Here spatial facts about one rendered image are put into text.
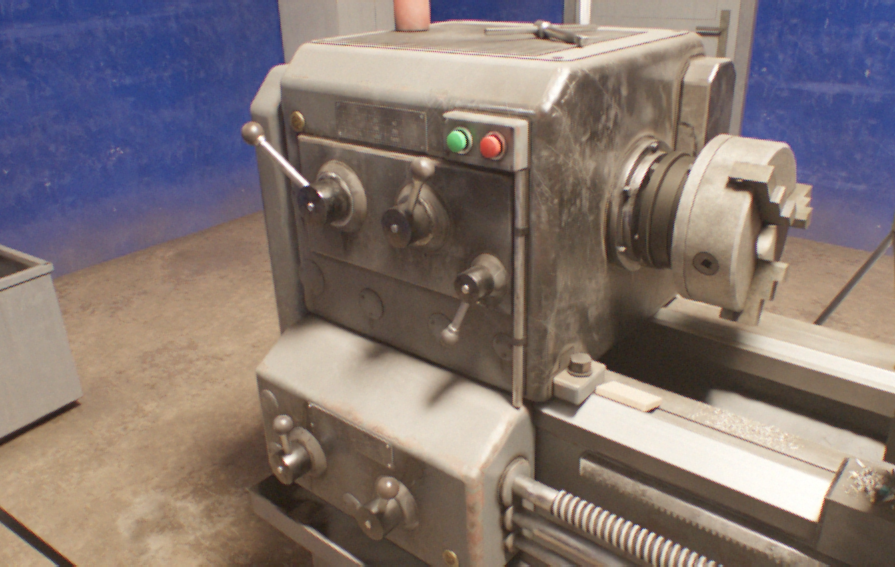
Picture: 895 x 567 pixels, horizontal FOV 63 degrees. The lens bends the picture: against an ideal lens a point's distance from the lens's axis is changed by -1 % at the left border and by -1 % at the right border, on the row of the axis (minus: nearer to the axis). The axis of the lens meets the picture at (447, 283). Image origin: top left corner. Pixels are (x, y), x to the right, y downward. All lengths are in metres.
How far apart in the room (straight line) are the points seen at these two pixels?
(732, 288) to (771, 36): 3.25
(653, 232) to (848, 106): 3.14
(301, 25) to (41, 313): 2.52
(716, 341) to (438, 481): 0.55
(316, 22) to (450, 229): 3.54
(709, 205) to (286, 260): 0.78
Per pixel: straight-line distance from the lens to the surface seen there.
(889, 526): 1.01
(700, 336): 1.39
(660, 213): 1.13
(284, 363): 1.39
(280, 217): 1.42
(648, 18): 4.47
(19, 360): 2.81
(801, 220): 1.19
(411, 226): 1.07
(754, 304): 1.16
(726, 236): 1.06
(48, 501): 2.61
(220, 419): 2.75
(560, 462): 1.23
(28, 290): 2.76
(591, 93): 1.04
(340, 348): 1.34
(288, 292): 1.48
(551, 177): 1.00
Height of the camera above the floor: 1.47
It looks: 24 degrees down
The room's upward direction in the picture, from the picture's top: 2 degrees counter-clockwise
